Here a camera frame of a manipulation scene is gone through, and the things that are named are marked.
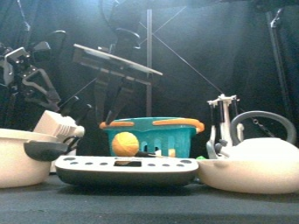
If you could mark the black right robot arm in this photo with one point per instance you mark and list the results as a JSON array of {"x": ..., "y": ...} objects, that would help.
[{"x": 126, "y": 36}]

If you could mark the small green toy piece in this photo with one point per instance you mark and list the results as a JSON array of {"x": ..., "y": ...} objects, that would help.
[{"x": 201, "y": 157}]

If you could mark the dark metal frame bar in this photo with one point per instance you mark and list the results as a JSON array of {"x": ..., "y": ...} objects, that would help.
[{"x": 278, "y": 64}]

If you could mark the white grey toy kitchen scale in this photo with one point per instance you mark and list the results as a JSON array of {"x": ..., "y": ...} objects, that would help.
[{"x": 98, "y": 175}]

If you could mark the orange ball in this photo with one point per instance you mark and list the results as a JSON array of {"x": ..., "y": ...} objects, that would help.
[{"x": 125, "y": 144}]

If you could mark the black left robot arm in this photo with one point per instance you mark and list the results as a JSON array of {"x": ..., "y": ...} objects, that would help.
[{"x": 40, "y": 46}]

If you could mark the thin metal frame pole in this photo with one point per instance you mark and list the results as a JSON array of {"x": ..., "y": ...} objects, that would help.
[{"x": 150, "y": 58}]

